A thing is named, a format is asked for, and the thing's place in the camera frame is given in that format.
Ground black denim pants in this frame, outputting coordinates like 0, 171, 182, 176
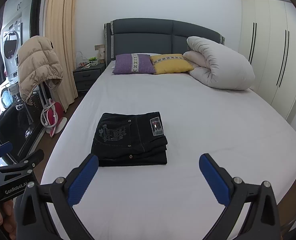
91, 112, 168, 167

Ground person left hand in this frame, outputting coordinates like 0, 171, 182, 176
0, 200, 17, 240

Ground beige puffer jacket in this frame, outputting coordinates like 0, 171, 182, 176
18, 36, 63, 104

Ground dark grey nightstand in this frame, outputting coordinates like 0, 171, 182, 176
73, 63, 106, 94

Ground folded white duvet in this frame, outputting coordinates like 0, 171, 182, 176
183, 36, 255, 90

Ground purple pillow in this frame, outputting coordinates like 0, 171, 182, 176
112, 54, 156, 75

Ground yellow pillow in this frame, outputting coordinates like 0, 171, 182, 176
150, 54, 194, 74

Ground white wardrobe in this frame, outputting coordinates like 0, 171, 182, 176
239, 0, 296, 119

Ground dark grey padded headboard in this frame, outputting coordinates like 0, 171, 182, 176
104, 18, 225, 64

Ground beige curtain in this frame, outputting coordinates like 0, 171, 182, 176
45, 0, 77, 110

